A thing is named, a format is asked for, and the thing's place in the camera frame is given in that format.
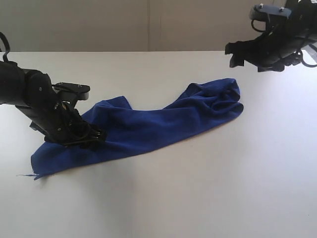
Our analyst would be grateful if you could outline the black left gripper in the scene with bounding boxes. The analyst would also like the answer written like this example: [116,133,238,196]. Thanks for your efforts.
[16,70,106,151]

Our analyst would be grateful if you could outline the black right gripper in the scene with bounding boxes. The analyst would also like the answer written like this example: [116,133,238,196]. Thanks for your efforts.
[224,0,317,72]

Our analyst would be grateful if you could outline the blue towel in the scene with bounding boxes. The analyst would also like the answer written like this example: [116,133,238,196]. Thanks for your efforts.
[30,78,244,179]

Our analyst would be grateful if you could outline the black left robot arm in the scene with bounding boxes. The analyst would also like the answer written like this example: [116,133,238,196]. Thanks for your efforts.
[0,62,106,148]

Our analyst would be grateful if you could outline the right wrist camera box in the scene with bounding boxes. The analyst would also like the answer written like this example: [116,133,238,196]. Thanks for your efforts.
[249,3,292,23]

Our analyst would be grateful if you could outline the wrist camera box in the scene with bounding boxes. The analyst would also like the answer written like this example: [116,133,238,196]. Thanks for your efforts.
[249,3,292,23]
[52,82,91,102]

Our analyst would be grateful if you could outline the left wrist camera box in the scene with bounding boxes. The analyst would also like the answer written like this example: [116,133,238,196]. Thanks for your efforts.
[52,82,91,102]

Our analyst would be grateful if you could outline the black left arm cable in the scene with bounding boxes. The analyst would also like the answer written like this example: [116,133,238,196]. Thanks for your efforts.
[0,32,11,62]

